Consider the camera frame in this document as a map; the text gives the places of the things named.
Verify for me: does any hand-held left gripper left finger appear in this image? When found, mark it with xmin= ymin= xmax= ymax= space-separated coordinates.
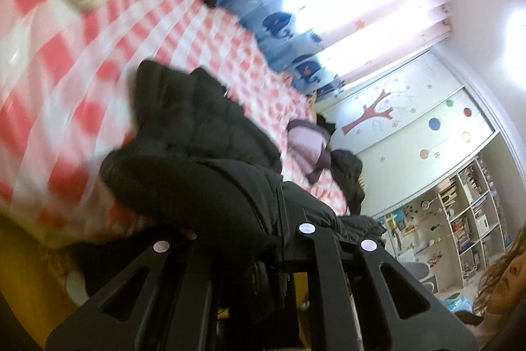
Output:
xmin=44 ymin=230 xmax=231 ymax=351

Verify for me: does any person's head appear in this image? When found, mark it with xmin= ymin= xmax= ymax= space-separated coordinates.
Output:
xmin=472 ymin=228 xmax=526 ymax=335

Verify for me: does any purple folded blanket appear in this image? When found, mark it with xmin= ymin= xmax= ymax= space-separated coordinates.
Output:
xmin=287 ymin=118 xmax=331 ymax=185

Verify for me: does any dark garment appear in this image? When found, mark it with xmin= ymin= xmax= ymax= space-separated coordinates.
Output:
xmin=316 ymin=113 xmax=338 ymax=136
xmin=330 ymin=149 xmax=366 ymax=215

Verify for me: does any blue plastic bag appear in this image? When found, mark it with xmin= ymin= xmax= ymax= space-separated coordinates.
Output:
xmin=444 ymin=295 xmax=473 ymax=313

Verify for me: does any white wardrobe with tree decal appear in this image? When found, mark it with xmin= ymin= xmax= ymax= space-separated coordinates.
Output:
xmin=318 ymin=51 xmax=500 ymax=218

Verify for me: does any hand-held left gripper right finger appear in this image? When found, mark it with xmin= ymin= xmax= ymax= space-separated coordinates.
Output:
xmin=277 ymin=180 xmax=479 ymax=351

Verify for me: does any black hooded puffer jacket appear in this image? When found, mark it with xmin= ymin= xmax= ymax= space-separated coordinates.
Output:
xmin=68 ymin=59 xmax=387 ymax=335

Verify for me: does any yellow bed base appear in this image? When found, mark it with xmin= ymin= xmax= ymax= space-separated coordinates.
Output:
xmin=0 ymin=211 xmax=103 ymax=351

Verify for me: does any white bookshelf with books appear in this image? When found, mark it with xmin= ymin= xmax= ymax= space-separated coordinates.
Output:
xmin=376 ymin=156 xmax=508 ymax=292

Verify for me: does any white chair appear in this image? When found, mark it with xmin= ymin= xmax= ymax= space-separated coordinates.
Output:
xmin=398 ymin=261 xmax=437 ymax=294

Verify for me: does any red white checkered bed sheet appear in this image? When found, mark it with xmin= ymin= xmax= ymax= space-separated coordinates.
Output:
xmin=0 ymin=0 xmax=354 ymax=253

